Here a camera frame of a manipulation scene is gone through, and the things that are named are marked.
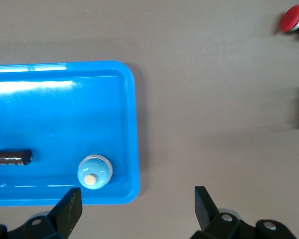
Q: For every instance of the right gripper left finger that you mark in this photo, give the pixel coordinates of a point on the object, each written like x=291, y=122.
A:
x=69, y=211

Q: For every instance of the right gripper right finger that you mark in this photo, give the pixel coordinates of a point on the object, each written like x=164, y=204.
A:
x=206, y=211

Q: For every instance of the light blue call bell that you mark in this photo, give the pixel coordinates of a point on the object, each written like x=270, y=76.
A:
x=94, y=169

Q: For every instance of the dark brown glossy capacitor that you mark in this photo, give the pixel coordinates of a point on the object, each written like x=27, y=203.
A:
x=11, y=158

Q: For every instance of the blue plastic tray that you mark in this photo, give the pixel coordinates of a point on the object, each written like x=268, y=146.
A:
x=64, y=119

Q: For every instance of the red pushbutton with grey body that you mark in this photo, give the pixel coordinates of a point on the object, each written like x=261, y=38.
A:
x=291, y=18

